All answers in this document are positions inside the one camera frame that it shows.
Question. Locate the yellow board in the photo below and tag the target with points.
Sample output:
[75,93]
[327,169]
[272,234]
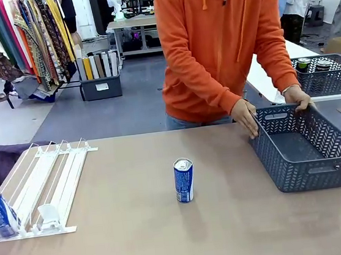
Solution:
[88,68]

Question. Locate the white side table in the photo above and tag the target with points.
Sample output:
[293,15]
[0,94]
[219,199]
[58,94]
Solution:
[263,74]

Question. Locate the blue-grey plastic basket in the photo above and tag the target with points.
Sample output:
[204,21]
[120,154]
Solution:
[331,83]
[302,177]

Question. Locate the white dispenser pusher paddle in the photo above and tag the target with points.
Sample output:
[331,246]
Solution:
[48,215]

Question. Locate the white board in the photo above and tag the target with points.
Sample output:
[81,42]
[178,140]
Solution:
[94,68]
[106,64]

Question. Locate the grey blue fabric pile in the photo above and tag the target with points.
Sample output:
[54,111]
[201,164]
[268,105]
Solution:
[37,90]

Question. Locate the brown board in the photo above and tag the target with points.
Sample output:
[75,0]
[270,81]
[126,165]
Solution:
[99,66]

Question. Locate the black garment on mannequin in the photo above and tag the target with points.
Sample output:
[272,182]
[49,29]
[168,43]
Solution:
[67,10]

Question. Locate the person left forearm orange sleeve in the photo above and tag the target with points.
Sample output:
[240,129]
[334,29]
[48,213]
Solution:
[279,72]

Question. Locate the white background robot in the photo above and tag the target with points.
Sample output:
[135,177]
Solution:
[118,4]

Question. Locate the person left hand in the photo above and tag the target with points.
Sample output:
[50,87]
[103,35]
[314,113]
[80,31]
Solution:
[299,97]

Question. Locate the grey storage bin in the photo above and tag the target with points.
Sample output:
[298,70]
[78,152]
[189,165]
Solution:
[101,89]

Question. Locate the person right hand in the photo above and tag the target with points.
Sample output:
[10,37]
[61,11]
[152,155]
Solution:
[246,115]

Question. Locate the black green drink can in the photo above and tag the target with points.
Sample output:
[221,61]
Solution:
[303,66]

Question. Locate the person in orange hoodie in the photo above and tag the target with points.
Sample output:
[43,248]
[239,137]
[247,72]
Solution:
[199,53]

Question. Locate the grey metal workbench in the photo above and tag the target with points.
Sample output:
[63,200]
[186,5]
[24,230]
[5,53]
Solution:
[134,22]

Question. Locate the multicolour patterned garment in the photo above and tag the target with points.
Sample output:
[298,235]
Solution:
[41,50]

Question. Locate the green hanging garment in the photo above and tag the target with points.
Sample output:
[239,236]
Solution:
[1,36]

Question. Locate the black plastic stool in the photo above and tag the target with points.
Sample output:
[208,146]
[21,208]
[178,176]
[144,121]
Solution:
[317,12]

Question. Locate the yellow hanging garment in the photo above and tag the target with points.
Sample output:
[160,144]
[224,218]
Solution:
[62,29]

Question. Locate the dark patterned trousers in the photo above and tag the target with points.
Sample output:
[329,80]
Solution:
[293,27]

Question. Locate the person right forearm orange sleeve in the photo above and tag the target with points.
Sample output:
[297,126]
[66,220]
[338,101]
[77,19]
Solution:
[213,95]

